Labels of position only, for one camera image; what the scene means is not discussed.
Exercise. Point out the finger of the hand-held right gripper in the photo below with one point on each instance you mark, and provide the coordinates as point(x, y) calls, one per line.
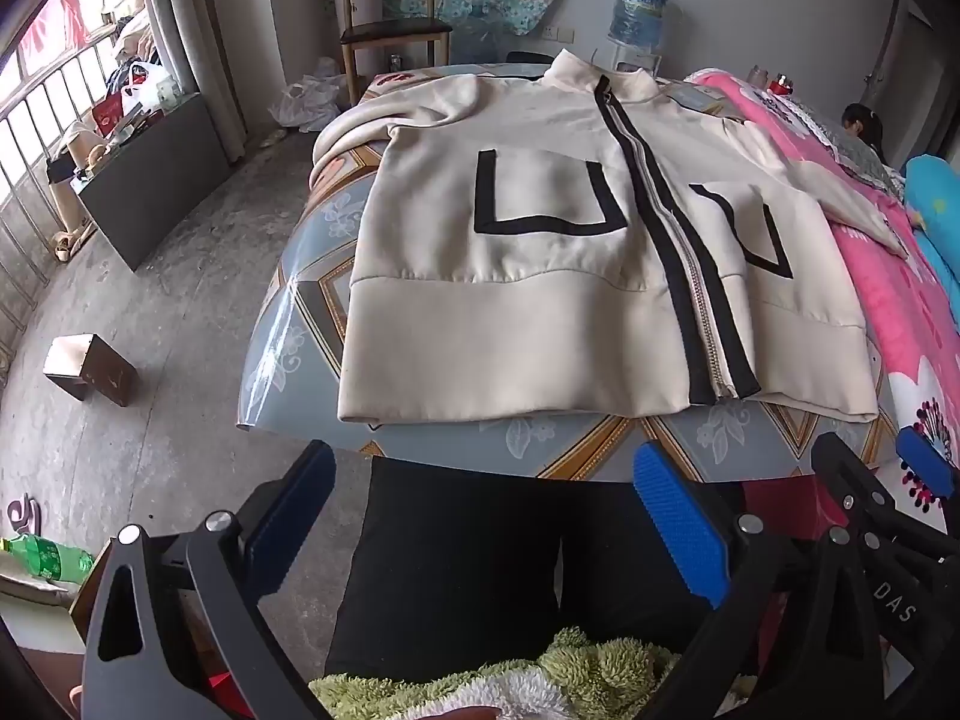
point(922, 454)
point(840, 465)

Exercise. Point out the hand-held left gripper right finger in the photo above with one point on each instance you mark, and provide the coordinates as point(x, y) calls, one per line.
point(679, 525)

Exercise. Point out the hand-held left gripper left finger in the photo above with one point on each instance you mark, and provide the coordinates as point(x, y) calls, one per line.
point(296, 510)

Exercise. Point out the cream jacket with black trim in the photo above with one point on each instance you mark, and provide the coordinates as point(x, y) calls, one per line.
point(525, 300)

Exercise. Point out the person's black pants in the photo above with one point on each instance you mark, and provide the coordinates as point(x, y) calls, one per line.
point(450, 562)

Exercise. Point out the pink floral blanket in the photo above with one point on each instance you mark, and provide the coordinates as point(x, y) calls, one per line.
point(885, 292)

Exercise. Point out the brown cardboard box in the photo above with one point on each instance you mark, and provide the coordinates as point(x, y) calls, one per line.
point(97, 375)

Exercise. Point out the green plastic bottle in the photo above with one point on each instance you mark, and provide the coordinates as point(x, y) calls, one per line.
point(45, 559)

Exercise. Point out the pink slippers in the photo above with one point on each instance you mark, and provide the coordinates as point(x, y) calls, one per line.
point(22, 514)

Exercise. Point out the grey lace pillow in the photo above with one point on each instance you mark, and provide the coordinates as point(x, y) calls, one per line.
point(862, 157)

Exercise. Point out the dark grey cabinet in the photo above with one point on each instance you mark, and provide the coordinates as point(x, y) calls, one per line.
point(157, 180)

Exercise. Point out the red cup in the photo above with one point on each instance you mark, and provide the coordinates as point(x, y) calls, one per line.
point(782, 85)

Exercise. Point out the metal window railing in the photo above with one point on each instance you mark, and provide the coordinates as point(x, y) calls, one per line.
point(15, 240)

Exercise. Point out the beige floor stand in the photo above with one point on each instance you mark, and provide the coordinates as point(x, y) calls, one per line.
point(64, 195)

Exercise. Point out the glass jar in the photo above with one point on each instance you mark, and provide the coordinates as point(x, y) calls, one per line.
point(757, 76)

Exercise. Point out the white and red plastic bag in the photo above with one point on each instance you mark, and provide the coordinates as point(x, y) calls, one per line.
point(146, 86)

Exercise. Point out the small metal can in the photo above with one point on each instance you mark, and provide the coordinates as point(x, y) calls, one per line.
point(396, 64)

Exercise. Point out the white water dispenser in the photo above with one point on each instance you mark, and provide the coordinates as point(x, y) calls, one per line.
point(626, 60)

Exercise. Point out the wooden chair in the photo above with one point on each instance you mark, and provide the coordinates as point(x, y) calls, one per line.
point(394, 34)

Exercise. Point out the grey curtain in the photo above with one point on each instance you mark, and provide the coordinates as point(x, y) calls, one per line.
point(191, 30)

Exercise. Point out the blue water jug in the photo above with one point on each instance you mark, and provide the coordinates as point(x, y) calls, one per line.
point(637, 11)

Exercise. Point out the empty clear water jug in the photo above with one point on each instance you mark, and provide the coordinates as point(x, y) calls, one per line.
point(474, 37)

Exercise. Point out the pink hanging cloth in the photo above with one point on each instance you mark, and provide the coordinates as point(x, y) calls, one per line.
point(52, 22)

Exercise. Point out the white wall socket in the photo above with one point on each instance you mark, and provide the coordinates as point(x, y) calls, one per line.
point(559, 34)

